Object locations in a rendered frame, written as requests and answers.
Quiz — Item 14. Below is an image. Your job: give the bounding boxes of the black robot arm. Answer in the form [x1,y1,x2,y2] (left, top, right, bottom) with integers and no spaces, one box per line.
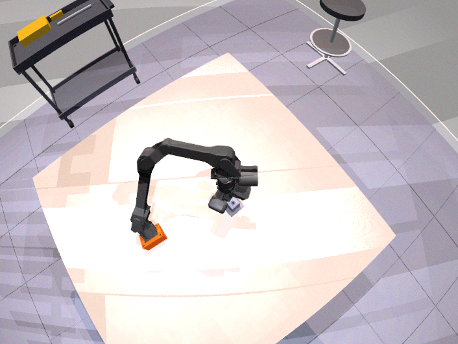
[130,138,258,243]

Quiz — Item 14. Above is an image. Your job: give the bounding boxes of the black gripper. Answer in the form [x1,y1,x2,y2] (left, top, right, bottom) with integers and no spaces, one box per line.
[208,180,236,214]

